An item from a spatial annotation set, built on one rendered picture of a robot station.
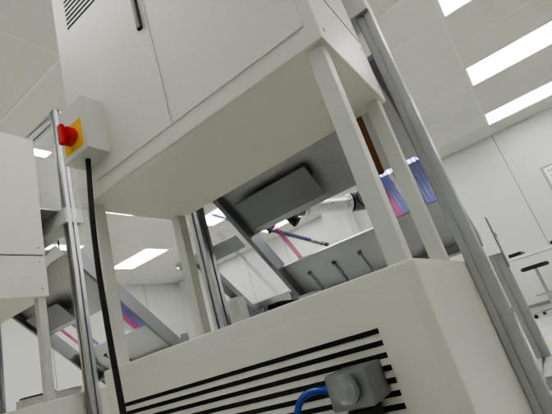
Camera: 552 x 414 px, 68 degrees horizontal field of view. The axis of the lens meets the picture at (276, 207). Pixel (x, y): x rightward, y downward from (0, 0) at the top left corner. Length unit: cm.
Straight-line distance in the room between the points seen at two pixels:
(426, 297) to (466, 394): 12
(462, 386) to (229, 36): 69
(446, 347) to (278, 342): 25
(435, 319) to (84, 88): 98
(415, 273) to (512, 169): 774
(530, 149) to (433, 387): 785
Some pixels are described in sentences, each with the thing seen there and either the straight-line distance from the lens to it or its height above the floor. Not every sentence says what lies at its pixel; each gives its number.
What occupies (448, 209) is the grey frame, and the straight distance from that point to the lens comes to 99.
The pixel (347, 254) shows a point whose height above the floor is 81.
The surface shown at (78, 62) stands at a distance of 125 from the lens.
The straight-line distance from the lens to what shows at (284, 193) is 136.
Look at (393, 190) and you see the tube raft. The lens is 139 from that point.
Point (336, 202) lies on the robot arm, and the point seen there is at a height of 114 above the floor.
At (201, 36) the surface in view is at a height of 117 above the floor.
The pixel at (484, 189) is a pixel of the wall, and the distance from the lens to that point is 827.
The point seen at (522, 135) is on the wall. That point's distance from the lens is 842.
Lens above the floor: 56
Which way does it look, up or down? 19 degrees up
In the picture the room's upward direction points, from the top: 17 degrees counter-clockwise
